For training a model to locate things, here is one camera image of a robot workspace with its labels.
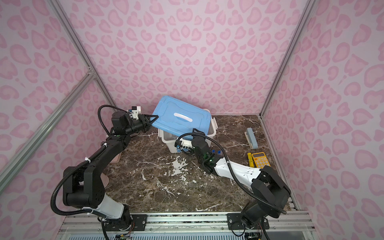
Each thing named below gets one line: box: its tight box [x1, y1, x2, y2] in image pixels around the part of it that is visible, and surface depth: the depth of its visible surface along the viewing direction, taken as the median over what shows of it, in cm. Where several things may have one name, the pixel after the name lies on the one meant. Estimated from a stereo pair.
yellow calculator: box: [251, 152, 271, 169], surface depth 95 cm
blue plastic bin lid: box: [151, 95, 212, 139], surface depth 89 cm
